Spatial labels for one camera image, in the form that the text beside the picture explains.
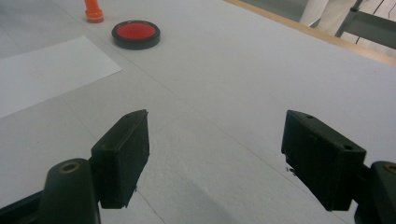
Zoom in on white paper sheet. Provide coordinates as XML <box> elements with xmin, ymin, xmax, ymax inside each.
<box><xmin>0</xmin><ymin>35</ymin><xmax>123</xmax><ymax>119</ymax></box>

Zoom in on white desk frame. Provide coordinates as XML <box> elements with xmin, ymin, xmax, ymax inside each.
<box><xmin>334</xmin><ymin>0</ymin><xmax>396</xmax><ymax>50</ymax></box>

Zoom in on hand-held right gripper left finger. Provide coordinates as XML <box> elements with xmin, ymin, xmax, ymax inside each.
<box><xmin>91</xmin><ymin>108</ymin><xmax>150</xmax><ymax>210</ymax></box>

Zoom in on black floor cable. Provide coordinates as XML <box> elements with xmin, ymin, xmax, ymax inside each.
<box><xmin>355</xmin><ymin>0</ymin><xmax>386</xmax><ymax>45</ymax></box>

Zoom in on orange stamp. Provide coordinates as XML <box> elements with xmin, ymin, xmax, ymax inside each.
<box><xmin>84</xmin><ymin>0</ymin><xmax>105</xmax><ymax>24</ymax></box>

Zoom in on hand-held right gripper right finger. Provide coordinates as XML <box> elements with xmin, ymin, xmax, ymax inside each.
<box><xmin>281</xmin><ymin>109</ymin><xmax>368</xmax><ymax>212</ymax></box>

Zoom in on round black red ink pad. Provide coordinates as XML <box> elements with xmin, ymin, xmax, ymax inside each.
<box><xmin>111</xmin><ymin>20</ymin><xmax>162</xmax><ymax>50</ymax></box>

